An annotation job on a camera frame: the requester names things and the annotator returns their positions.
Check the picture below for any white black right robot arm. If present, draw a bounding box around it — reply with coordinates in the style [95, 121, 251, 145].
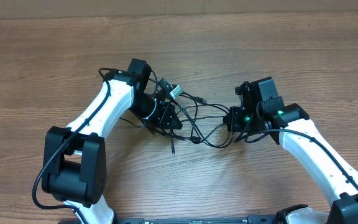
[223, 77, 358, 224]

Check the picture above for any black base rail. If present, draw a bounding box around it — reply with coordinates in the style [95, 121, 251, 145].
[57, 214, 291, 224]

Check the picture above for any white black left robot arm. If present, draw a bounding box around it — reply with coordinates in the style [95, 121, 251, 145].
[32, 58, 183, 223]

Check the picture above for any black cable bundle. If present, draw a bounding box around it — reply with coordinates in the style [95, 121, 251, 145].
[119, 90, 236, 156]

